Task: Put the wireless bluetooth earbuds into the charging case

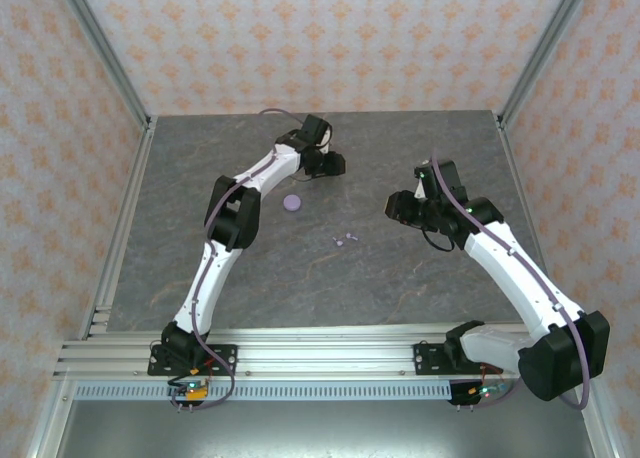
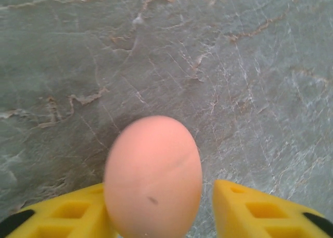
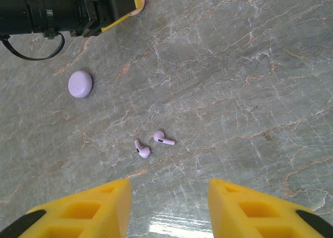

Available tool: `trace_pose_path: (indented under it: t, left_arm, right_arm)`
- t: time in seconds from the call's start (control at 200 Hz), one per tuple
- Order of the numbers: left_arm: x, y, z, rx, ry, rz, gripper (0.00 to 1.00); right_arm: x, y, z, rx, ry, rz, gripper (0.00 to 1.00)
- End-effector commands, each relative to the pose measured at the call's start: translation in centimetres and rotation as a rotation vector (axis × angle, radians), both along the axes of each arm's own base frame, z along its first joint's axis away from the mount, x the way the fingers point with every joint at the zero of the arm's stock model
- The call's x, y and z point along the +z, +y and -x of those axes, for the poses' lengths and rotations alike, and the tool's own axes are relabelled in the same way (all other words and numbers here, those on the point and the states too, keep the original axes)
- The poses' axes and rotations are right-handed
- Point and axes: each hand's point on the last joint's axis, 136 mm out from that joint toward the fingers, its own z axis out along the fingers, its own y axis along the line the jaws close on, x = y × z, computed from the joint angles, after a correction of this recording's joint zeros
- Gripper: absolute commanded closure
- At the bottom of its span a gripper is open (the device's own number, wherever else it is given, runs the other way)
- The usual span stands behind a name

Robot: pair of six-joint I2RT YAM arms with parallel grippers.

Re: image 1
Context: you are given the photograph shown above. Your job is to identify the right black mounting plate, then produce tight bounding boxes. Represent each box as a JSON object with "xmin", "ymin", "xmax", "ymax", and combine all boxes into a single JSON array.
[{"xmin": 413, "ymin": 342, "xmax": 481, "ymax": 378}]

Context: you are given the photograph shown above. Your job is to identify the black mounting plate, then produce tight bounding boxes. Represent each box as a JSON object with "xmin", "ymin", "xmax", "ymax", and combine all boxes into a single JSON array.
[
  {"xmin": 147, "ymin": 342, "xmax": 239, "ymax": 378},
  {"xmin": 413, "ymin": 342, "xmax": 481, "ymax": 378}
]

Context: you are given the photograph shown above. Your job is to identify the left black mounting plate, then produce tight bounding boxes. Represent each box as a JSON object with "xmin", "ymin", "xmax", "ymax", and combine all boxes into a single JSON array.
[{"xmin": 147, "ymin": 342, "xmax": 239, "ymax": 378}]

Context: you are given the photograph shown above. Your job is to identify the aluminium frame side rail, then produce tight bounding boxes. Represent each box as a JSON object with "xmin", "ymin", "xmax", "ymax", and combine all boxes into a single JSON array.
[
  {"xmin": 494, "ymin": 112, "xmax": 626, "ymax": 458},
  {"xmin": 24, "ymin": 116, "xmax": 159, "ymax": 458}
]

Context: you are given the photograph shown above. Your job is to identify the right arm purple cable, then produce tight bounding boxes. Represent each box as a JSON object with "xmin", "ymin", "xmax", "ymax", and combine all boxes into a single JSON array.
[{"xmin": 430, "ymin": 147, "xmax": 594, "ymax": 412}]

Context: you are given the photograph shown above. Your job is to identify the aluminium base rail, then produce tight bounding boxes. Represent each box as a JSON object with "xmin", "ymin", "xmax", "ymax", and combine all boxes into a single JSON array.
[{"xmin": 52, "ymin": 327, "xmax": 521, "ymax": 380}]

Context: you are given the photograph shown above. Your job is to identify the aluminium frame post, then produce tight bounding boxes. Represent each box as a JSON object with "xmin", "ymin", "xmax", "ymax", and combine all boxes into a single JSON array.
[
  {"xmin": 497, "ymin": 0, "xmax": 600, "ymax": 129},
  {"xmin": 52, "ymin": 0, "xmax": 154, "ymax": 129}
]

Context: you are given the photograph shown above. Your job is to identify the white slotted cable duct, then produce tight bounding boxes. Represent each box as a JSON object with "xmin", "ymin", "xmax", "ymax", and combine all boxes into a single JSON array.
[{"xmin": 73, "ymin": 381, "xmax": 454, "ymax": 403}]

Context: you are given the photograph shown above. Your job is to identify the grey metal base plate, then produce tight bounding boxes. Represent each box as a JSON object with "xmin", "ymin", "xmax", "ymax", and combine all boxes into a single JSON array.
[{"xmin": 49, "ymin": 397, "xmax": 609, "ymax": 458}]

